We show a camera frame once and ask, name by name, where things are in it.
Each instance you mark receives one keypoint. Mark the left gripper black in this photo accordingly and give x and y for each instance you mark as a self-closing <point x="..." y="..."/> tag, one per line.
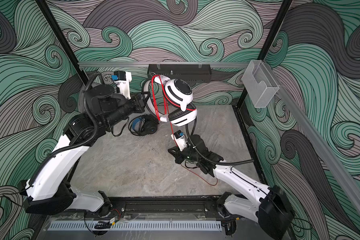
<point x="138" y="104"/>

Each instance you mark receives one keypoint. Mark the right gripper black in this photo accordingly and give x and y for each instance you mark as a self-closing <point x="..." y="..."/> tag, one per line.
<point x="177" y="154"/>

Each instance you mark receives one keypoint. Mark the black blue headphones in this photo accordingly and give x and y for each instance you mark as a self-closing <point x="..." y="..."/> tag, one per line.
<point x="143" y="125"/>

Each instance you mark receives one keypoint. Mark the white black headphones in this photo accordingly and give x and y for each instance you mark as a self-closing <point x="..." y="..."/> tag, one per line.
<point x="178" y="94"/>

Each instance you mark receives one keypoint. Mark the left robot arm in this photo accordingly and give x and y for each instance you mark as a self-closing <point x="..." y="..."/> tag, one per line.
<point x="49" y="191"/>

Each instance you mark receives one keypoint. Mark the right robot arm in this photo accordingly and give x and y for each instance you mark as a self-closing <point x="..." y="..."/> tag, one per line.
<point x="267" y="206"/>

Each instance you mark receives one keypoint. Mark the black perforated metal tray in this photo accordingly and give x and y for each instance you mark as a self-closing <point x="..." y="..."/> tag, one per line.
<point x="191" y="74"/>

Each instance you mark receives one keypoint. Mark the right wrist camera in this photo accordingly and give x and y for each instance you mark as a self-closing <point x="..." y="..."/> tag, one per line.
<point x="180" y="140"/>

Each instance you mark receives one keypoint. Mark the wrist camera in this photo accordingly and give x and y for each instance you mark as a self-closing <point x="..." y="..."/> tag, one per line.
<point x="122" y="80"/>
<point x="180" y="140"/>

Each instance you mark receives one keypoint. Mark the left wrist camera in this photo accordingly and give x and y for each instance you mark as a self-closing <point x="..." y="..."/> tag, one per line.
<point x="122" y="80"/>

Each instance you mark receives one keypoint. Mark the aluminium rail back wall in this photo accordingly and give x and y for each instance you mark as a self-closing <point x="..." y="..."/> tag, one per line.
<point x="109" y="64"/>

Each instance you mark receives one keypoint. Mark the aluminium rail wall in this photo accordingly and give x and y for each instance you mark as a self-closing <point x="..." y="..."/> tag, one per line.
<point x="109" y="64"/>
<point x="345" y="180"/>

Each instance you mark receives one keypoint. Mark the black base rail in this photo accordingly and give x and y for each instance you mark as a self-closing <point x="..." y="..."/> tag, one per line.
<point x="205" y="206"/>

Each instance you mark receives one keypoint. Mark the white slotted cable duct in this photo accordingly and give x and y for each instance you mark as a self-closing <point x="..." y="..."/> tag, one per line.
<point x="139" y="226"/>

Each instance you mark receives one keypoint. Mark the black frame post left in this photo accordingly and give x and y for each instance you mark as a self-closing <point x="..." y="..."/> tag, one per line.
<point x="47" y="13"/>

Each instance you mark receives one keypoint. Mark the black frame post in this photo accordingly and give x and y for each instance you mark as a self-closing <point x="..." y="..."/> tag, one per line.
<point x="275" y="27"/>
<point x="47" y="13"/>

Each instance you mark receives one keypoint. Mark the black frame post right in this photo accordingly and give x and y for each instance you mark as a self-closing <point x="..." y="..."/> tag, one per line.
<point x="275" y="27"/>

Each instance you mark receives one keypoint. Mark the clear plastic wall bin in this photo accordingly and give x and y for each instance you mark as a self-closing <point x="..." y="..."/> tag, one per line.
<point x="260" y="82"/>

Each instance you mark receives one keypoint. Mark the aluminium rail right wall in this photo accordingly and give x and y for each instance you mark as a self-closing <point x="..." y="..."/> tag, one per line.
<point x="345" y="180"/>

